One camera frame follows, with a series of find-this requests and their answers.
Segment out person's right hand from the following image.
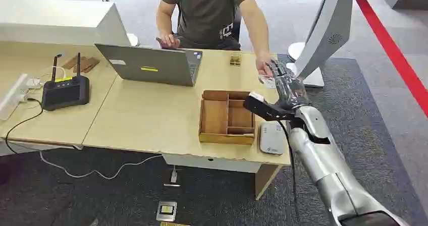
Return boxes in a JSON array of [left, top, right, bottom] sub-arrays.
[[156, 33, 182, 50]]

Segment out person's left hand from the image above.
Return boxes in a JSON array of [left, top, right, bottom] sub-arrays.
[[255, 52, 276, 78]]

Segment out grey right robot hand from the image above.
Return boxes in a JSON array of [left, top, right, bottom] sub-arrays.
[[267, 59, 310, 111]]

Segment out pale printed card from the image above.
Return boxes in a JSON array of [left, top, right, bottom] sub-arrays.
[[258, 75, 277, 89]]

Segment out wooden compartment box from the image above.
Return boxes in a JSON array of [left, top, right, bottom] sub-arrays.
[[198, 89, 257, 146]]

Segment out small wooden card stand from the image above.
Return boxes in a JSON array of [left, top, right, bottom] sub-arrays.
[[229, 52, 242, 68]]

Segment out grey laptop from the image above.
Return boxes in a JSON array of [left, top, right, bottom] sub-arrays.
[[94, 43, 204, 88]]

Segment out round white base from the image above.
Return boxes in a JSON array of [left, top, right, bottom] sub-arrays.
[[126, 33, 140, 47], [287, 42, 306, 64]]

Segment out person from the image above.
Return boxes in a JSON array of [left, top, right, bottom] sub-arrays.
[[155, 0, 278, 78]]

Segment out dark grey rug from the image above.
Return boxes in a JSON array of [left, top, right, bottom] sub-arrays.
[[0, 53, 428, 226]]

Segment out white card reader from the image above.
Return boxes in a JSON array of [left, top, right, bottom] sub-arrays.
[[259, 121, 286, 156]]

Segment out silver kiosk stand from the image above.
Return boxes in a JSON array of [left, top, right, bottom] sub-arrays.
[[285, 0, 370, 88]]

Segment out brown wooden pieces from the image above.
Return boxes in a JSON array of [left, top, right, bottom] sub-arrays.
[[62, 55, 100, 74]]

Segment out red floor tape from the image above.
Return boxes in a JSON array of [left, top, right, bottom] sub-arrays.
[[352, 0, 428, 118]]

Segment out white counter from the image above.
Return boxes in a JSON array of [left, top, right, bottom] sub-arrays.
[[0, 0, 132, 48]]

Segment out black device with two antennas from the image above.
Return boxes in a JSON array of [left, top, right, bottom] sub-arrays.
[[41, 52, 90, 112]]

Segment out white plug on floor plate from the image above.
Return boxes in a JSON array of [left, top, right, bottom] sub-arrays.
[[163, 165, 182, 188]]

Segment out white power strip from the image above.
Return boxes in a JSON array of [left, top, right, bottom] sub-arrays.
[[0, 73, 31, 122]]

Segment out metal floor socket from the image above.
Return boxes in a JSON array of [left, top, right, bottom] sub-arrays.
[[155, 200, 178, 223]]

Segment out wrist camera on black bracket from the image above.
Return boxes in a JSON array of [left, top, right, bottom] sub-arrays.
[[243, 91, 297, 122]]

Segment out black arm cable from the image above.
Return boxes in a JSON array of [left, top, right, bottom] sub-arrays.
[[277, 119, 302, 226]]

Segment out white cable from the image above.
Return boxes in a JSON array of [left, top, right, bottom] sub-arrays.
[[38, 150, 163, 181]]

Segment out black power cable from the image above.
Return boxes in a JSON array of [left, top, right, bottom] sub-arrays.
[[5, 97, 44, 155]]

